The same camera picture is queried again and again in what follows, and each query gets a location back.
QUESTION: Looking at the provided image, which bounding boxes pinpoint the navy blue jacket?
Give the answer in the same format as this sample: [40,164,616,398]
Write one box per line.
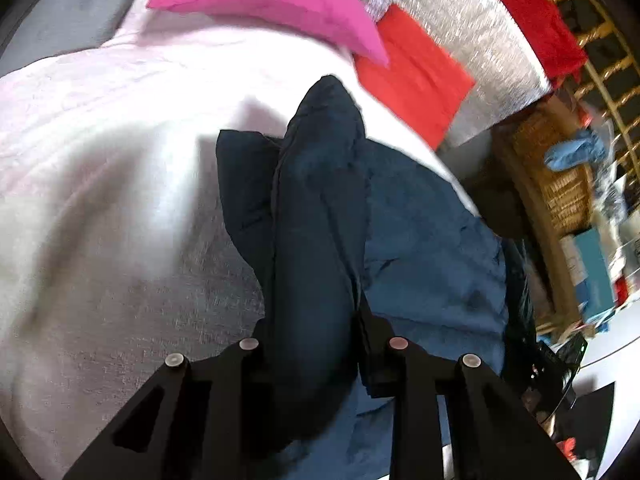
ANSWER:
[216,75,536,480]

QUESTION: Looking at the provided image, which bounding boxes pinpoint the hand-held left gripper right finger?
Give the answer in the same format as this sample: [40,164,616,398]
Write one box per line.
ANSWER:
[356,305,583,480]

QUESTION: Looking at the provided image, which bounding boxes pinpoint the red cloth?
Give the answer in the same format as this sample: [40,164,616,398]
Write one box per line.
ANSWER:
[470,0,588,81]

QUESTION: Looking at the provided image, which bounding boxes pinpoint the wicker basket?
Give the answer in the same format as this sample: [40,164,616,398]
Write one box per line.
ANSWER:
[492,0,640,333]

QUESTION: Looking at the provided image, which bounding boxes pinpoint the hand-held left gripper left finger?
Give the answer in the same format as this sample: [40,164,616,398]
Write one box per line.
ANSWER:
[62,317,275,480]

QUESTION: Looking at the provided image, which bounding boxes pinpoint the red pillow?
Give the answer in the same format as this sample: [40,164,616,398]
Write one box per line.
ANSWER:
[354,4,476,150]

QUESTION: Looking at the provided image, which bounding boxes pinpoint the teal box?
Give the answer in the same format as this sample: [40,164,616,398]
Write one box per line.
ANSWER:
[572,230,617,326]

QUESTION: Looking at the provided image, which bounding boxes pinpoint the blue cloth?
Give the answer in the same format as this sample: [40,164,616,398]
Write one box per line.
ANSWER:
[544,127,610,171]

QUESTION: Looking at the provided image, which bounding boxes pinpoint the grey bed sheet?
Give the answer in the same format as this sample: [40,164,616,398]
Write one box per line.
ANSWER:
[0,0,171,78]

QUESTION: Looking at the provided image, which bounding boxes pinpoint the pale pink bedspread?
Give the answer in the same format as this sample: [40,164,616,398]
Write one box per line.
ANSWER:
[0,0,483,480]

